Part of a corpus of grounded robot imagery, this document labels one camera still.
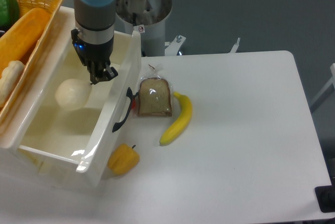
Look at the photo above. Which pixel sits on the open upper white drawer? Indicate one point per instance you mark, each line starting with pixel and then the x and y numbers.
pixel 126 59

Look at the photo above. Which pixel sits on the yellow banana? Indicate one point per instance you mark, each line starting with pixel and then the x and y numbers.
pixel 182 121

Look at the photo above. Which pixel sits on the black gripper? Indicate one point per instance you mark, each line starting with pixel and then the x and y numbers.
pixel 95 57

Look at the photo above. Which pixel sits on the black device at table edge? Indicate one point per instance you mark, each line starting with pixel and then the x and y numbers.
pixel 325 198

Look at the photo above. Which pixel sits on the white drawer cabinet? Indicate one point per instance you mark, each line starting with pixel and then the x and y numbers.
pixel 41 140

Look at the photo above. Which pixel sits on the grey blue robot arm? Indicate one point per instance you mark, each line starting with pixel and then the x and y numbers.
pixel 93 37

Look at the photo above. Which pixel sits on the yellow plastic basket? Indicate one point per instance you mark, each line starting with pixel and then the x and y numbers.
pixel 34 54

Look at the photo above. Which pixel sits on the pale white pear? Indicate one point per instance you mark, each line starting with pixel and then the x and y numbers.
pixel 73 94

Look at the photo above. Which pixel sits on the orange baguette loaf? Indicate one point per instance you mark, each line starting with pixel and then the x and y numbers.
pixel 16 42

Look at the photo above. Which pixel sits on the small red object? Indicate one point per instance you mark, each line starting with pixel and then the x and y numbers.
pixel 133 104

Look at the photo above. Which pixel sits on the bagged bread slice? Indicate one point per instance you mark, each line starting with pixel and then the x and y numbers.
pixel 154 94

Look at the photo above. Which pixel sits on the black drawer handle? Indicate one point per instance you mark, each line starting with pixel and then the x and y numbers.
pixel 125 112

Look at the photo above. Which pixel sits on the white frame right edge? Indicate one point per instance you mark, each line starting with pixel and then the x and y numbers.
pixel 326 90

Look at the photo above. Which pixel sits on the yellow bell pepper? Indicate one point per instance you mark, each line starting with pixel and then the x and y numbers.
pixel 123 159

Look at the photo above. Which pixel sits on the pale yellow toy food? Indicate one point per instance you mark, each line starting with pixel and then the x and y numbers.
pixel 9 77

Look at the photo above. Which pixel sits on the white table bracket right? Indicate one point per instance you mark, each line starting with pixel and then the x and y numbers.
pixel 235 47

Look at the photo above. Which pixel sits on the green bell pepper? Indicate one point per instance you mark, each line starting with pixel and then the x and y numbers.
pixel 9 13

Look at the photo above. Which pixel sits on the white table bracket left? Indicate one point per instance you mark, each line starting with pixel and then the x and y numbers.
pixel 173 48

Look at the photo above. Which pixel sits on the white table bracket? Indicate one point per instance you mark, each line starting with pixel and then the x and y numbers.
pixel 235 47
pixel 173 48

